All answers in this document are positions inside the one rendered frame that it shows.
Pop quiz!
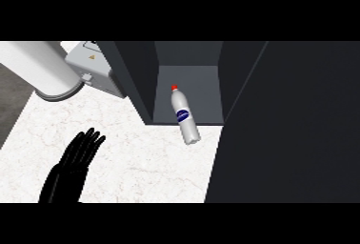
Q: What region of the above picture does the dark grey cabinet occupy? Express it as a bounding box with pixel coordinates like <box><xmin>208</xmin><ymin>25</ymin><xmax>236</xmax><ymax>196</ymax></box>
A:
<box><xmin>96</xmin><ymin>41</ymin><xmax>270</xmax><ymax>126</ymax></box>

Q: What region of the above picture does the white water bottle red cap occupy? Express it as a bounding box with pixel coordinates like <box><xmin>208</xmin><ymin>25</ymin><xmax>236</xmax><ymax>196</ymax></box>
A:
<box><xmin>168</xmin><ymin>84</ymin><xmax>202</xmax><ymax>146</ymax></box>

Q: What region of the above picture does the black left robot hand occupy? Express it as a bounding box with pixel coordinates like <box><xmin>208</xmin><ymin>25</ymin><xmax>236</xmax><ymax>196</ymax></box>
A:
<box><xmin>38</xmin><ymin>127</ymin><xmax>106</xmax><ymax>204</ymax></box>

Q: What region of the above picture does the pale grey box appliance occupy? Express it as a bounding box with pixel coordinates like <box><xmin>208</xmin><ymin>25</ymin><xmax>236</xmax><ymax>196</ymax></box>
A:
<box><xmin>63</xmin><ymin>41</ymin><xmax>127</xmax><ymax>99</ymax></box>

